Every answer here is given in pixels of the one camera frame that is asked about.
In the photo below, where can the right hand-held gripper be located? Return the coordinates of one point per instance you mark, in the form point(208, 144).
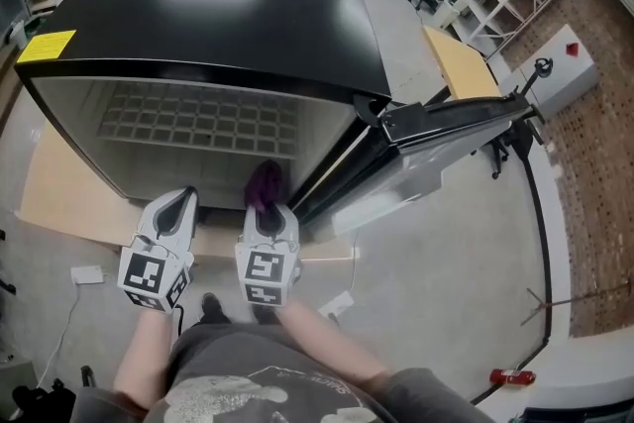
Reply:
point(265, 267)

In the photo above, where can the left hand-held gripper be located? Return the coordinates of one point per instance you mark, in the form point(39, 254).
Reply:
point(143, 272)

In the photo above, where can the purple cleaning cloth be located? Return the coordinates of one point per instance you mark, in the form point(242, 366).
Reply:
point(265, 183)

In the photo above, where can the black mini fridge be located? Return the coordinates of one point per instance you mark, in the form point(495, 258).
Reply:
point(223, 0)

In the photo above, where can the person's right forearm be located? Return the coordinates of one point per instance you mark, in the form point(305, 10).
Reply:
point(327, 342)

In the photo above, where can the person's left forearm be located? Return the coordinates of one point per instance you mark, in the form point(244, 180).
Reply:
point(143, 356)

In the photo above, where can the person's left black shoe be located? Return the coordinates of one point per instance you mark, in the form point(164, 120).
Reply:
point(214, 307)

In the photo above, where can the white power adapter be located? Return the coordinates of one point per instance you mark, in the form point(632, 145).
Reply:
point(337, 304)

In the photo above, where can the person's grey printed t-shirt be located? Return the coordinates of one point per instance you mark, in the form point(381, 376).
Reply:
point(277, 381)

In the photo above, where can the black bag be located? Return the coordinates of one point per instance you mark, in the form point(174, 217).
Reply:
point(39, 403)

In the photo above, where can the black tripod stand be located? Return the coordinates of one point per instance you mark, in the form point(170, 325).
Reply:
point(542, 213)

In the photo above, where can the red fire extinguisher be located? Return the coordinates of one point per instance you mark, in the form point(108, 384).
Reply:
point(512, 377)

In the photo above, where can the brown rod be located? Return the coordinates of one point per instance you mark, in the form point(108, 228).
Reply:
point(584, 298)

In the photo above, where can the white cabinet with red mark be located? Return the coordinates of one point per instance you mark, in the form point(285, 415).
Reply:
point(560, 69)

